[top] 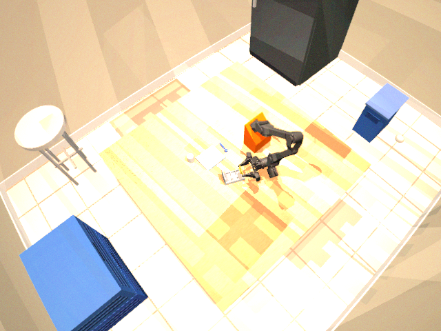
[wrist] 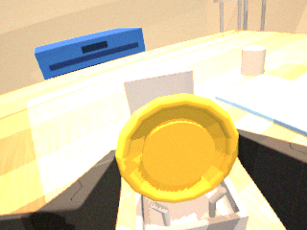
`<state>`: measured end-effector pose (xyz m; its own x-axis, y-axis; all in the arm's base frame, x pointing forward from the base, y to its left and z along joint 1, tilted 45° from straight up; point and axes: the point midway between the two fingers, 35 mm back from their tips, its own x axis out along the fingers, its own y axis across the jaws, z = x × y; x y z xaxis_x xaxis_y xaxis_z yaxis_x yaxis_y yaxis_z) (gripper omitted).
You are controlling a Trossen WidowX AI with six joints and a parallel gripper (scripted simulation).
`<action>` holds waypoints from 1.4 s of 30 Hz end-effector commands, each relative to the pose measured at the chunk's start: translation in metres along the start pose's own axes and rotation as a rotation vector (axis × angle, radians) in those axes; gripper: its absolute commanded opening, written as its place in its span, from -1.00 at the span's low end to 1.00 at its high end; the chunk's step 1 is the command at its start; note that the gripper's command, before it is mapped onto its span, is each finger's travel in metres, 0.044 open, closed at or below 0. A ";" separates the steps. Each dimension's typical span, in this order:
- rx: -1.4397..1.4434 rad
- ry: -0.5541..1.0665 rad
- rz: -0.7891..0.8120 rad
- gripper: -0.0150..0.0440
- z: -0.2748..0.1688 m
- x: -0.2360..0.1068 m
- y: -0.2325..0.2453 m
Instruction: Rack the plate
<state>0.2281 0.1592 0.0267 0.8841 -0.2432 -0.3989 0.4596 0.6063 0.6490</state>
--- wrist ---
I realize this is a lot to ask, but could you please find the yellow plate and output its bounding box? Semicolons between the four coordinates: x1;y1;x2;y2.
115;93;239;203

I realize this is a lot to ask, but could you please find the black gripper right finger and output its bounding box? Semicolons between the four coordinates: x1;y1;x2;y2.
236;128;307;230

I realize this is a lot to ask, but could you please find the beige cylinder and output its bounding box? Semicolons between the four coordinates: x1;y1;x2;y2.
241;45;266;77

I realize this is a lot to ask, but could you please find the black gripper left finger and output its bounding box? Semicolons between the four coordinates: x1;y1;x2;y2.
0;149;122;230

